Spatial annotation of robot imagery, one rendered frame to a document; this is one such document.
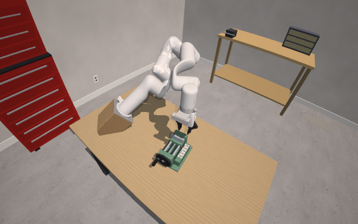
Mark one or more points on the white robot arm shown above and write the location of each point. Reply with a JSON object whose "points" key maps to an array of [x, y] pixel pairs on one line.
{"points": [[188, 56]]}

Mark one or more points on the green slide mechanism with black handwheel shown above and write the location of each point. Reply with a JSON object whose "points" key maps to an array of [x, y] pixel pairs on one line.
{"points": [[175, 152]]}

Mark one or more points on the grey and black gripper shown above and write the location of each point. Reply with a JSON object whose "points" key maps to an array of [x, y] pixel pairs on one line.
{"points": [[192, 124]]}

